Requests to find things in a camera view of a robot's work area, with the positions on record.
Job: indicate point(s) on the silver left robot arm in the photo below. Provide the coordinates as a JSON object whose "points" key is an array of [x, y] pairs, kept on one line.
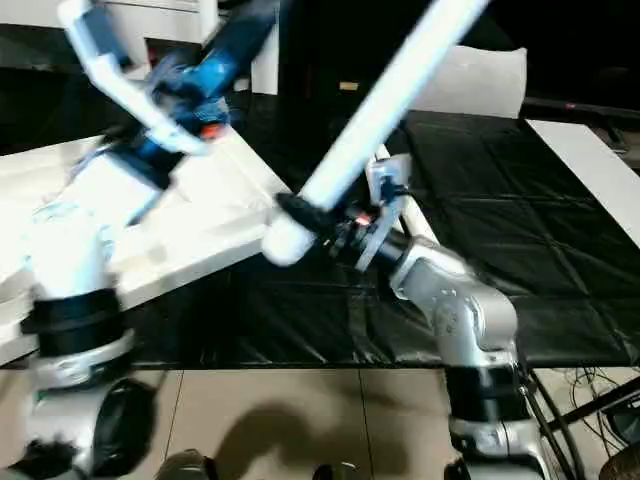
{"points": [[80, 260]]}

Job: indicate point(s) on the grey robot foot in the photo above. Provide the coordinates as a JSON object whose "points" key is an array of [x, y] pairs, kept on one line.
{"points": [[345, 472], [185, 467]]}

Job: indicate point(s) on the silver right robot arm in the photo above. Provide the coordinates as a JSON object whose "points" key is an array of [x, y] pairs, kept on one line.
{"points": [[460, 310]]}

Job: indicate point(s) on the white plastic table leg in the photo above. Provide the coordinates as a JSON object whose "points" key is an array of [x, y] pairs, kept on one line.
{"points": [[380, 110], [415, 215]]}

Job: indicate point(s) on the grey right robot foot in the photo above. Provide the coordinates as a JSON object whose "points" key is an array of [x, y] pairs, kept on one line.
{"points": [[345, 472]]}

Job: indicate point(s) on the black work mat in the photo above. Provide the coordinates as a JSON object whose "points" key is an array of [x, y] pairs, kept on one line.
{"points": [[520, 260]]}

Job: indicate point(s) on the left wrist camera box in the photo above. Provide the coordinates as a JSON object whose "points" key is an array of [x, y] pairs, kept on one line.
{"points": [[110, 70]]}

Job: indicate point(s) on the grey left robot foot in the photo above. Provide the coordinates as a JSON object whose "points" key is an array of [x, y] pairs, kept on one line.
{"points": [[185, 467]]}

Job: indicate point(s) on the white plastic bag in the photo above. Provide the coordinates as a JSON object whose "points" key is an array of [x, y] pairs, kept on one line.
{"points": [[480, 82]]}

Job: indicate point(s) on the small brown block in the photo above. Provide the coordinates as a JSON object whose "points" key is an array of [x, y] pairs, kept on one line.
{"points": [[349, 87]]}

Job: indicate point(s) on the white cabinet with glass doors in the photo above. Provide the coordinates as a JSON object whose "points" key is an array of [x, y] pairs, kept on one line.
{"points": [[40, 15]]}

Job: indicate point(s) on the flat white board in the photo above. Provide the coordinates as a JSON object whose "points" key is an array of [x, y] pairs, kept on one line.
{"points": [[590, 170]]}

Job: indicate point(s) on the white plastic table top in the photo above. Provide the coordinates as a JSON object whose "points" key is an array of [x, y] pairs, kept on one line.
{"points": [[200, 220]]}

